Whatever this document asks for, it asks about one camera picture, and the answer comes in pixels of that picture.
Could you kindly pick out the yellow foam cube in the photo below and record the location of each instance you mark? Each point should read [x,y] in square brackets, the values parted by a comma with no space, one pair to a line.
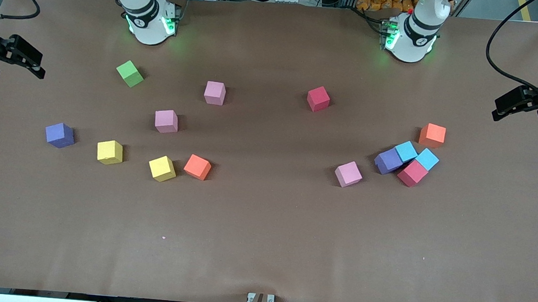
[109,152]
[162,168]

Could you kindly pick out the purple foam cube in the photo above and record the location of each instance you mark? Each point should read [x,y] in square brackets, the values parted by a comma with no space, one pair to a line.
[59,135]
[386,161]

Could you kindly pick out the pink foam cube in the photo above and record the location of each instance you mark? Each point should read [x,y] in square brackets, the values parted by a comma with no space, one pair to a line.
[215,93]
[166,121]
[348,174]

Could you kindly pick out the crimson foam cube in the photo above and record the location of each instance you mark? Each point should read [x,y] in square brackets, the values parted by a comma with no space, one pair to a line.
[411,174]
[318,99]

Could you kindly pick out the orange foam cube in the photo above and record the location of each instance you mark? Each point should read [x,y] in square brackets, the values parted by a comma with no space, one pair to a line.
[432,135]
[197,167]

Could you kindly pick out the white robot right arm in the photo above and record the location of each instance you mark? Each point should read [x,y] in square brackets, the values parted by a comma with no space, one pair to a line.
[147,14]

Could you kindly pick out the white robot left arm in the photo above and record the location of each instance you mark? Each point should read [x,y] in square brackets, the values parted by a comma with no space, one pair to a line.
[414,37]

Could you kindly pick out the light blue foam cube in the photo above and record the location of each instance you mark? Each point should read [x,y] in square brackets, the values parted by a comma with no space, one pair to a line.
[428,158]
[406,151]

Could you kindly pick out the green foam cube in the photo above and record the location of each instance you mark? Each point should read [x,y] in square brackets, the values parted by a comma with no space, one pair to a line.
[130,74]

